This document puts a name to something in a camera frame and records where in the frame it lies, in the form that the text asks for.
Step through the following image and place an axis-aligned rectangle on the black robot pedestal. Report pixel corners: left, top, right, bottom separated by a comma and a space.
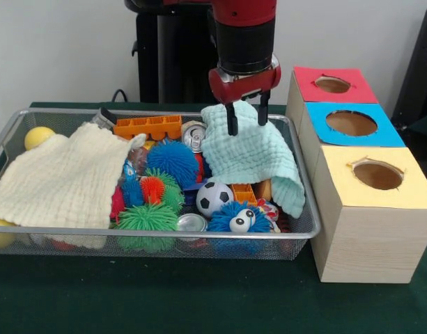
124, 0, 254, 104

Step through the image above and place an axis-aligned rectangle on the mint muslin cloth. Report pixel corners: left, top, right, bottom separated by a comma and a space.
200, 101, 306, 219

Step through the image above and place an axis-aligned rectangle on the small yellow ball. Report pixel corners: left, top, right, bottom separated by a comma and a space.
24, 127, 56, 151

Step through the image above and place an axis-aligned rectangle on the long orange toy block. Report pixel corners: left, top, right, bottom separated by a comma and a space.
113, 114, 183, 141

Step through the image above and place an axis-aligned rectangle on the multicoloured spiky caterpillar toy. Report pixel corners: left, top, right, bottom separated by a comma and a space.
110, 168, 185, 223

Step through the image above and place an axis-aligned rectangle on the silver wire mesh bin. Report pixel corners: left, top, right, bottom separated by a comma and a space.
0, 107, 321, 261

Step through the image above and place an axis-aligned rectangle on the green spiky rubber ball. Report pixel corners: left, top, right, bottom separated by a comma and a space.
114, 203, 181, 251

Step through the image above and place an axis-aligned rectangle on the cream muslin cloth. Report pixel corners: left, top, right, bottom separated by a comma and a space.
0, 122, 147, 250

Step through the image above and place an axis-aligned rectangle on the black cable loop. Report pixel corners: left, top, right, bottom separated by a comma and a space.
111, 88, 137, 102

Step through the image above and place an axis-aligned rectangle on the black and white soccer ball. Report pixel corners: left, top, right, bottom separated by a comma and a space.
195, 180, 235, 220

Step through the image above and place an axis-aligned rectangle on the wooden box with three holes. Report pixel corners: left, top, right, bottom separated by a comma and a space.
285, 65, 427, 283

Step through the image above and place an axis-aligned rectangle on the dark green tablecloth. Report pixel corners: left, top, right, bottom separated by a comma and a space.
0, 101, 427, 334

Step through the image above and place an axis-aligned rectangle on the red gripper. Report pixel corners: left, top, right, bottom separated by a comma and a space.
208, 64, 282, 136

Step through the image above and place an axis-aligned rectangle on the blue spiky ball with eyes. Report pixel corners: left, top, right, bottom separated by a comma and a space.
206, 200, 274, 253

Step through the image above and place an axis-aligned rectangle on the blue spiky rubber ball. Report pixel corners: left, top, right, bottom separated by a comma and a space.
146, 138, 200, 189

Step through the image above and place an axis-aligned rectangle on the black equipment case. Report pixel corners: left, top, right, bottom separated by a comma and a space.
390, 5, 427, 129

